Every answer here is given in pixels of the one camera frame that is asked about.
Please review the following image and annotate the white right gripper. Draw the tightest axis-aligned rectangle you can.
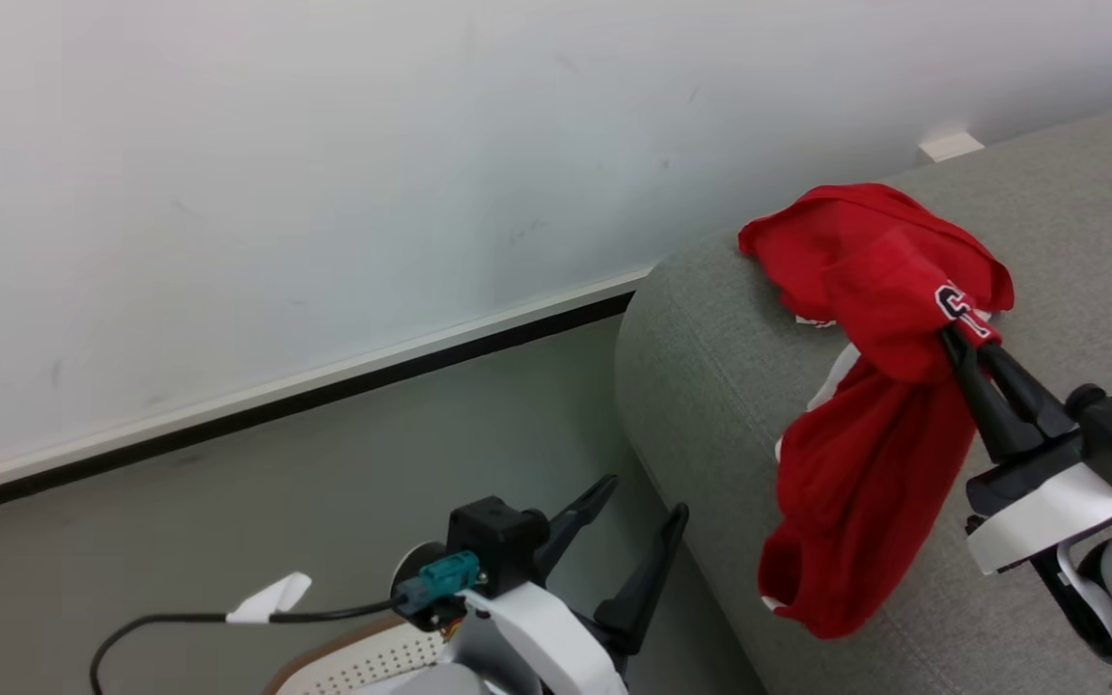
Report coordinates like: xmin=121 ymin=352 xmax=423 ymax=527
xmin=941 ymin=327 xmax=1112 ymax=578

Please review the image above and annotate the white perforated laundry basket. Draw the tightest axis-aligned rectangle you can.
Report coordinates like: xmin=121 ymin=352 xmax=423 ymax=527
xmin=262 ymin=618 xmax=460 ymax=695

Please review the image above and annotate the grey fabric sofa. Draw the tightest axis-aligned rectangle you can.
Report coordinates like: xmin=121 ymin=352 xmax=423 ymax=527
xmin=614 ymin=97 xmax=1112 ymax=695

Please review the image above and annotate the teal left cable connector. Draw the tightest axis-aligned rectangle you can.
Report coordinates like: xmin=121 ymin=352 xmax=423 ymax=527
xmin=393 ymin=550 xmax=483 ymax=620

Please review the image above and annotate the red and white garment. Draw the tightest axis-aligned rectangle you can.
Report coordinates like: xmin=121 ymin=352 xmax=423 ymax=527
xmin=737 ymin=181 xmax=1015 ymax=640

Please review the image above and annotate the white wall box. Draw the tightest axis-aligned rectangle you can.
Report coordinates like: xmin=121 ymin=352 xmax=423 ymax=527
xmin=918 ymin=129 xmax=986 ymax=163

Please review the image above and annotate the white cable tag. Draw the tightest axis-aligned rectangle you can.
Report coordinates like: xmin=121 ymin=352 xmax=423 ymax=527
xmin=226 ymin=571 xmax=313 ymax=625

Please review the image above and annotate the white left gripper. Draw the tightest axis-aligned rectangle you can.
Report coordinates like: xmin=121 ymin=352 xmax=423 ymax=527
xmin=464 ymin=472 xmax=691 ymax=695

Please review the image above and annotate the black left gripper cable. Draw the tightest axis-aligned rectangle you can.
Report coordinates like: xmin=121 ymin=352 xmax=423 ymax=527
xmin=90 ymin=598 xmax=412 ymax=695

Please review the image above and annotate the black and white baseboard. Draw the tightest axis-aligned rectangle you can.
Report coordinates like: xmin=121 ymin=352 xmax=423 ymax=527
xmin=0 ymin=268 xmax=653 ymax=524

